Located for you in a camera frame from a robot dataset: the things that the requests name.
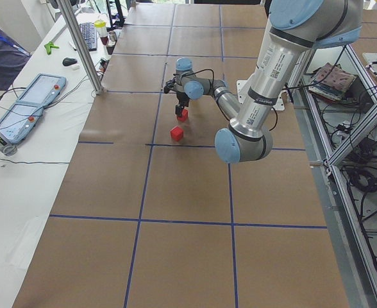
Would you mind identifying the black computer mouse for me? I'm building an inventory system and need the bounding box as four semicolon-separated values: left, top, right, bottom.
62;57;78;67

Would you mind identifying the yellow lid cup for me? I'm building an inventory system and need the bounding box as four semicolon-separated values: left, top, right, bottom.
94;19;108;39

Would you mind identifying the lower teach pendant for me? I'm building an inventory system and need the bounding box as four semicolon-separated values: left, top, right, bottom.
0;103;44;144

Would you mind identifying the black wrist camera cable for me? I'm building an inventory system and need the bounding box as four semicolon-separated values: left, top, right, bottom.
175;68;224;89

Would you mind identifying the teach pendant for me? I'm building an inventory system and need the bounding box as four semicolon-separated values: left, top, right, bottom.
16;73;67;107
0;103;44;144

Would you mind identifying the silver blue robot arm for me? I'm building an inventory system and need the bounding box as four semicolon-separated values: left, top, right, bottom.
163;58;241;121
215;1;363;164

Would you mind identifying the red wooden block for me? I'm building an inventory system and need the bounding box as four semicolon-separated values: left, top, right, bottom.
176;109;189;123
170;126;184;141

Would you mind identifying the green plastic clamp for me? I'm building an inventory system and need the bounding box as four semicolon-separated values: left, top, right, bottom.
44;41;60;55

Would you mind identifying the aluminium frame post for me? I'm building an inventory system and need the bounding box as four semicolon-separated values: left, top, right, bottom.
56;0;103;95

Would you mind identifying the upper teach pendant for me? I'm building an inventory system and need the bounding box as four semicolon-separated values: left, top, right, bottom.
16;73;67;107

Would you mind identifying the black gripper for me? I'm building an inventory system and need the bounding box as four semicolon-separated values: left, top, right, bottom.
175;94;190;117

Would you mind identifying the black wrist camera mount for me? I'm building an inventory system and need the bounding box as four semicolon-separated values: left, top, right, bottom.
163;78;176;94

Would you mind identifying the silver metal cup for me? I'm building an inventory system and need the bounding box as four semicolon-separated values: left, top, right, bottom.
108;31;117;42

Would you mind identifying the black keyboard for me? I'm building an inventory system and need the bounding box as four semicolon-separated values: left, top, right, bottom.
79;22;97;51

